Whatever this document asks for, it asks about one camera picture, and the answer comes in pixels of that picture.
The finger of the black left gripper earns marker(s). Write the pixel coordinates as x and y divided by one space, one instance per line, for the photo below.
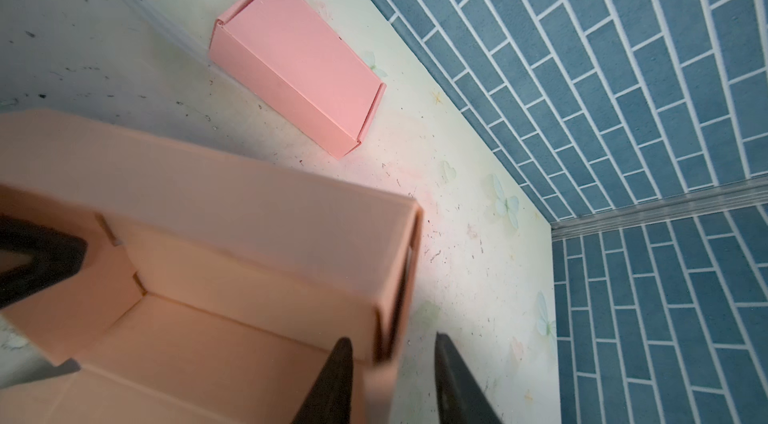
34 258

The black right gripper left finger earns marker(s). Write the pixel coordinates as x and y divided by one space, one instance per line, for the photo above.
329 399

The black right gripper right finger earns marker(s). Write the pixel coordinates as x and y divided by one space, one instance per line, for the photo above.
459 397

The tan cardboard box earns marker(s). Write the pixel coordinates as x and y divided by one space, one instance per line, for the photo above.
214 287

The pink cardboard box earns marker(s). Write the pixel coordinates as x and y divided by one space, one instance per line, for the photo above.
289 57

